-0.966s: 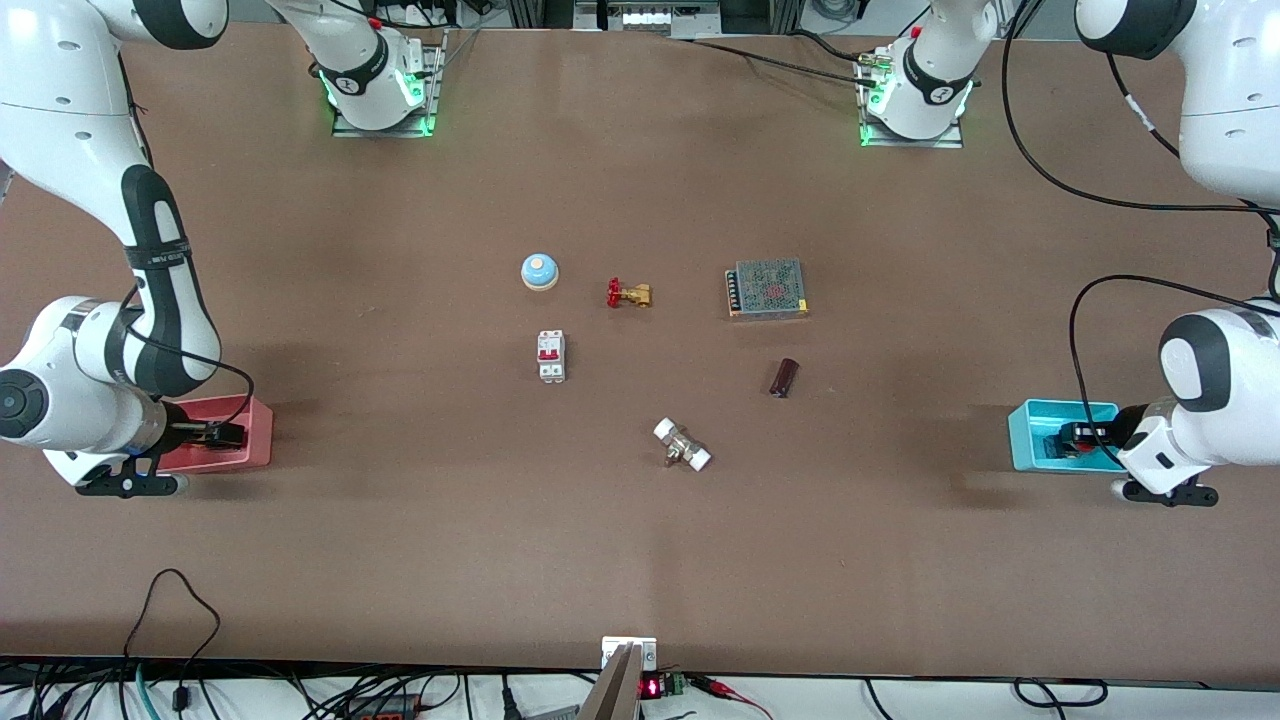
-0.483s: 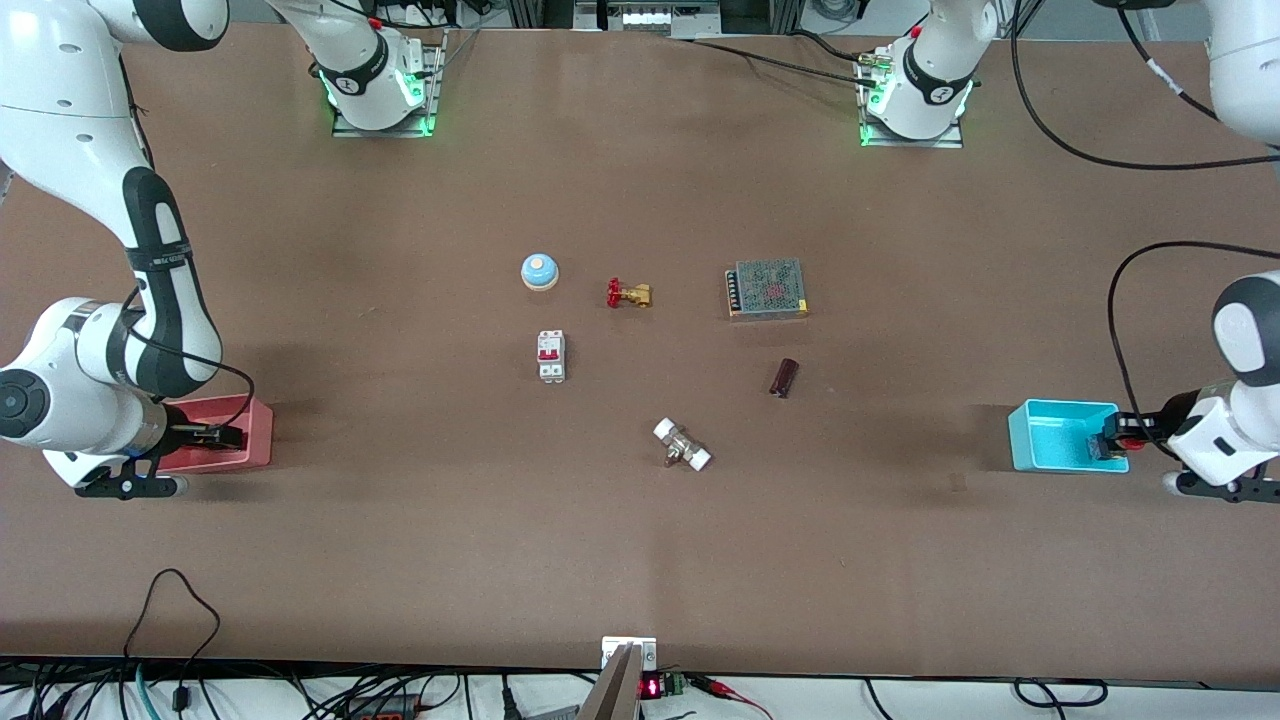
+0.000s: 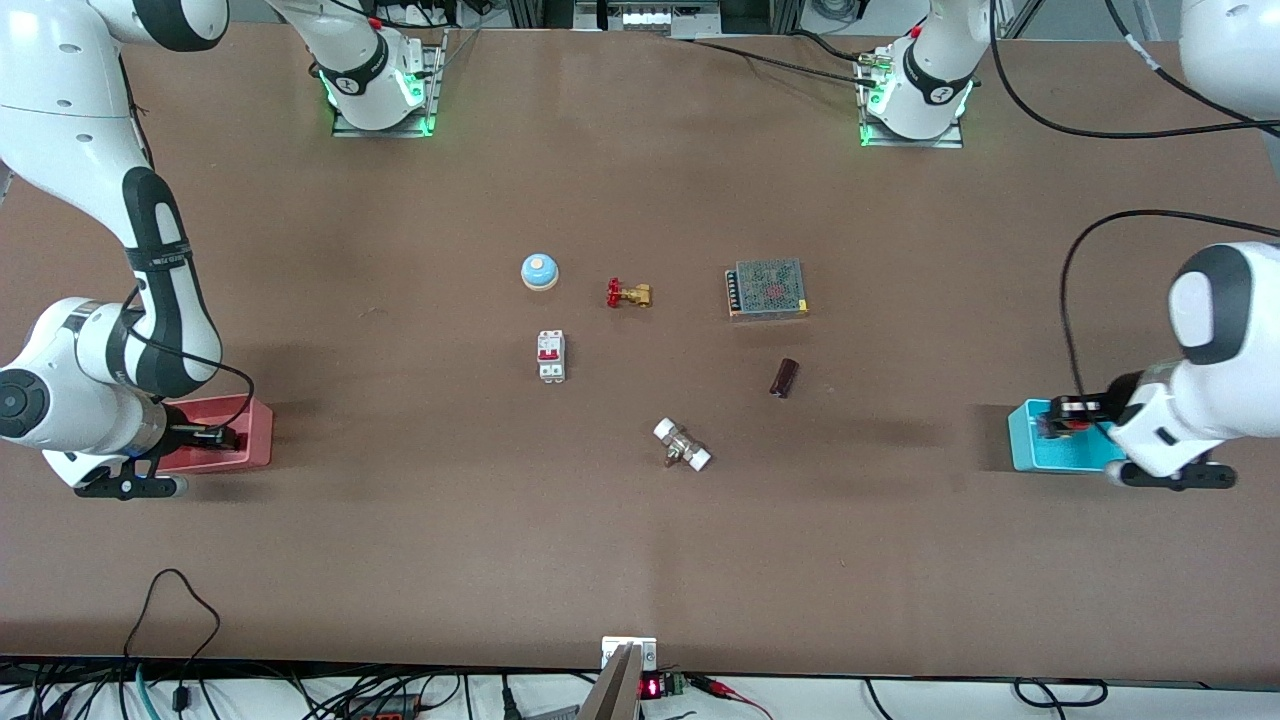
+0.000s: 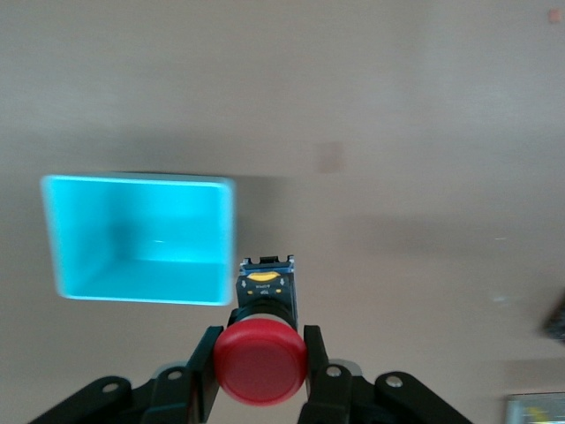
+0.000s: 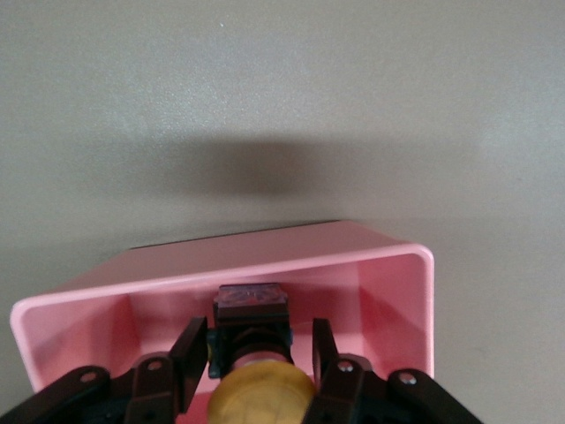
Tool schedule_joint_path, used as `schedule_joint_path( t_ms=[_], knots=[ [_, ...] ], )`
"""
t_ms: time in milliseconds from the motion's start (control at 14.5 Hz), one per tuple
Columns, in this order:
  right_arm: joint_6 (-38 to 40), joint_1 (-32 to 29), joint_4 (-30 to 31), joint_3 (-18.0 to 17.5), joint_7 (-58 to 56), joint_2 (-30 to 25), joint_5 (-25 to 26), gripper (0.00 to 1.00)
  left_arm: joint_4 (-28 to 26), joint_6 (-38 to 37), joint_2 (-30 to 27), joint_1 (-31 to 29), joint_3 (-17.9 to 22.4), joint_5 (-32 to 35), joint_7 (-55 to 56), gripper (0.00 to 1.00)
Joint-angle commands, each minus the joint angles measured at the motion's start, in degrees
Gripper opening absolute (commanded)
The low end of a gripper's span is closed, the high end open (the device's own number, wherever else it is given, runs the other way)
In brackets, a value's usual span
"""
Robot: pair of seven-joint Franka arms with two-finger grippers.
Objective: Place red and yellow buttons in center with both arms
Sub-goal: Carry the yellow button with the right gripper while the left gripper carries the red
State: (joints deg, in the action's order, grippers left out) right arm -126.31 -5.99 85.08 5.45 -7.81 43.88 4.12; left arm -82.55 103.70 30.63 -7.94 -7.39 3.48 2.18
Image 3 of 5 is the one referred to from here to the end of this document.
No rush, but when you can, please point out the cyan plastic bin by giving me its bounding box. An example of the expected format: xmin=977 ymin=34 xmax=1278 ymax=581
xmin=1007 ymin=399 xmax=1131 ymax=474

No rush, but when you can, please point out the pink plastic bin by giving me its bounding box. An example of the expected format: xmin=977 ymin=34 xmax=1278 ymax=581
xmin=155 ymin=393 xmax=274 ymax=474

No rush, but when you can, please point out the metal mesh power supply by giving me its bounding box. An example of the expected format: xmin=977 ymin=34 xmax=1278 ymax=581
xmin=725 ymin=259 xmax=809 ymax=321

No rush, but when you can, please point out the black orange power strip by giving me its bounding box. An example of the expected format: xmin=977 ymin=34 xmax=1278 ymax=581
xmin=345 ymin=692 xmax=427 ymax=720

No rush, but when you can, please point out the white capped pipe fitting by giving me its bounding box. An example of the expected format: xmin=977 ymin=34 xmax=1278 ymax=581
xmin=653 ymin=417 xmax=713 ymax=473

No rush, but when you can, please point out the red clip lead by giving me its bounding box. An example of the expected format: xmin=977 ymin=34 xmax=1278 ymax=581
xmin=690 ymin=676 xmax=774 ymax=720

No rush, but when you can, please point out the grey background equipment box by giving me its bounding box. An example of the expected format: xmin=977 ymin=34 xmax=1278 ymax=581
xmin=574 ymin=0 xmax=722 ymax=34

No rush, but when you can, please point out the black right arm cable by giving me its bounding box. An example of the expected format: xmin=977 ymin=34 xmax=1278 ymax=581
xmin=118 ymin=288 xmax=257 ymax=433

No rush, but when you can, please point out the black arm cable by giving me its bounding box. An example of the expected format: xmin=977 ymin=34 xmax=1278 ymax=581
xmin=988 ymin=0 xmax=1280 ymax=443
xmin=118 ymin=288 xmax=257 ymax=433

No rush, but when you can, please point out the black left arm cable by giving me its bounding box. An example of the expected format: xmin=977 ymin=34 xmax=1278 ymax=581
xmin=988 ymin=0 xmax=1280 ymax=443

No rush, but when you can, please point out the thin black looped cable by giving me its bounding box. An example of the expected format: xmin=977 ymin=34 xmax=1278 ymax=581
xmin=122 ymin=568 xmax=221 ymax=713

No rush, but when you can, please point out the black coiled cable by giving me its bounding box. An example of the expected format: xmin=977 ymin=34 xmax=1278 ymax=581
xmin=1013 ymin=678 xmax=1109 ymax=709

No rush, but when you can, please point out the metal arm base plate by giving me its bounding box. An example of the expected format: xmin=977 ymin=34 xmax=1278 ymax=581
xmin=332 ymin=30 xmax=443 ymax=138
xmin=858 ymin=50 xmax=965 ymax=149

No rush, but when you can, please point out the black cable between bases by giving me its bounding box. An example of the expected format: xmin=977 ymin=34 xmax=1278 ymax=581
xmin=680 ymin=30 xmax=881 ymax=87

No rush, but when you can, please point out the silver camera mount bracket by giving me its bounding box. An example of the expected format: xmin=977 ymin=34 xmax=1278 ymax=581
xmin=601 ymin=636 xmax=658 ymax=673

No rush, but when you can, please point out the grey camera mount pole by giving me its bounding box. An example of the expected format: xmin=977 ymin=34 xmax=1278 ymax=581
xmin=578 ymin=645 xmax=642 ymax=720

